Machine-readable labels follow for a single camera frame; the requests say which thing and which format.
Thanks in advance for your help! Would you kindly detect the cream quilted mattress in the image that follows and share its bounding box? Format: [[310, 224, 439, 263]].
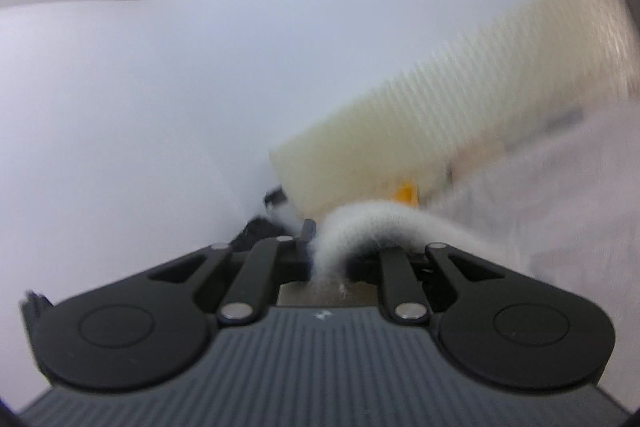
[[269, 0, 639, 219]]

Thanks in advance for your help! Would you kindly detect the black wall socket left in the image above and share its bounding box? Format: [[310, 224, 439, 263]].
[[262, 186, 288, 208]]

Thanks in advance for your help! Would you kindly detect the white fleece striped sweater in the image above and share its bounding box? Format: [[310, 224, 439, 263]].
[[278, 199, 522, 293]]

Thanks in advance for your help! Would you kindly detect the black clothes pile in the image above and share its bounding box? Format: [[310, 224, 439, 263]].
[[230, 217, 285, 253]]

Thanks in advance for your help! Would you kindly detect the yellow cloth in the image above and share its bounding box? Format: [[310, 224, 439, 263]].
[[393, 182, 420, 208]]

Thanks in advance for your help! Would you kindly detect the grey bed sheet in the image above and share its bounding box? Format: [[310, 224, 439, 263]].
[[431, 102, 639, 359]]

